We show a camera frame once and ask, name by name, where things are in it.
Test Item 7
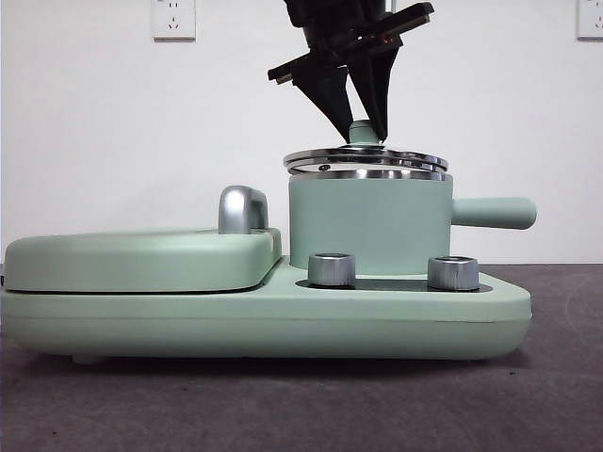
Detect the glass lid with green knob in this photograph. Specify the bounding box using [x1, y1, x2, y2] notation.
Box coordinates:
[282, 120, 448, 175]

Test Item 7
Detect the white wall socket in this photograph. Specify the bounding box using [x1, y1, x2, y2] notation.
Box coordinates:
[151, 0, 197, 42]
[577, 0, 603, 41]

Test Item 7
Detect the mint green breakfast machine base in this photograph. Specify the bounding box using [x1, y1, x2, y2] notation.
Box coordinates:
[0, 257, 534, 366]

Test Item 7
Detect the mint green cover, silver handle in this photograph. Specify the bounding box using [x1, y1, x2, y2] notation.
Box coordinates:
[3, 186, 286, 294]

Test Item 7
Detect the mint green pot with handle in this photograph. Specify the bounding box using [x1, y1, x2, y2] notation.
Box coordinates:
[286, 169, 538, 279]

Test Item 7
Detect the silver control knob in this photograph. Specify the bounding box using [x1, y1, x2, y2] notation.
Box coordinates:
[306, 252, 357, 287]
[427, 255, 481, 290]

